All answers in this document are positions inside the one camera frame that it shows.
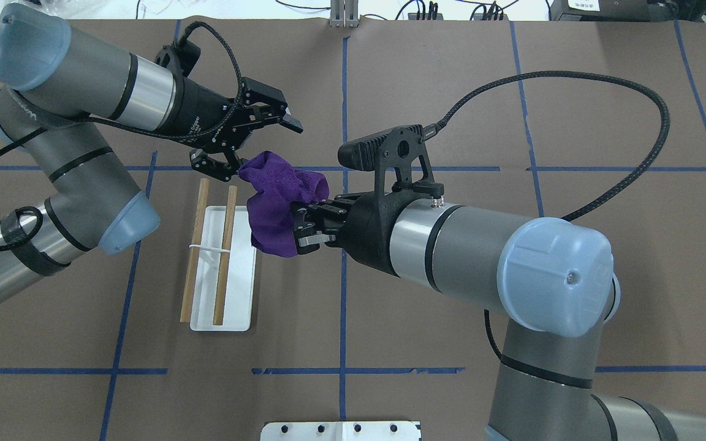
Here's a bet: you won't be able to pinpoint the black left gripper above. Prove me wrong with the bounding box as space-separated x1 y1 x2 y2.
169 77 305 183

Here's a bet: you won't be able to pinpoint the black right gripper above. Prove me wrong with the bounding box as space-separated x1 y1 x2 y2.
292 192 403 276

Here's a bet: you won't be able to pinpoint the purple towel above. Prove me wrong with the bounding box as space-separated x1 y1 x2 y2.
238 151 330 258

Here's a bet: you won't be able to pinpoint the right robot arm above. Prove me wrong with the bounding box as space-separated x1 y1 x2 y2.
290 190 706 440

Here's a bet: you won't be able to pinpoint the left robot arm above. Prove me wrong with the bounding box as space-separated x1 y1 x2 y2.
0 3 303 304

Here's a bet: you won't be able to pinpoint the white wooden towel rack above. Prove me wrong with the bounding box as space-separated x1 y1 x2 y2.
180 178 257 333

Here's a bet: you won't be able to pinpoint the far black connector block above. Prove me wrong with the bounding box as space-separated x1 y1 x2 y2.
401 1 442 21

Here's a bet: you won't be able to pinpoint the black connector block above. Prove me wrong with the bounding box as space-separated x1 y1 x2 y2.
401 1 442 21
469 2 506 21

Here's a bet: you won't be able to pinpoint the near black connector block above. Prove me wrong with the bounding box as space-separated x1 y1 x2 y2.
469 2 506 21

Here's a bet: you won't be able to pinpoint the black computer box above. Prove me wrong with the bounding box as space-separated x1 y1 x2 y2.
549 1 706 22

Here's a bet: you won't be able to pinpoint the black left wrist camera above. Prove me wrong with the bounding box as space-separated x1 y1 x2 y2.
154 40 201 77

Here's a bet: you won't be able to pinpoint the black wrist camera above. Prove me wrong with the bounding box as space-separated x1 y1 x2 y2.
154 40 201 77
337 124 445 205

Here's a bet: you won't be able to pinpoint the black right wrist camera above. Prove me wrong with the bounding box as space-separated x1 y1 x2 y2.
337 124 445 205

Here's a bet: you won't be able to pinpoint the aluminium frame post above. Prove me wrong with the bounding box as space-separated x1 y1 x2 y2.
330 0 360 28

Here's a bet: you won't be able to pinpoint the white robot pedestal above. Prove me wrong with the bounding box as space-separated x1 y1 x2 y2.
260 421 422 440

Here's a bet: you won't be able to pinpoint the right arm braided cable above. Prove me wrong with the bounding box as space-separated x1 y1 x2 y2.
423 71 671 362

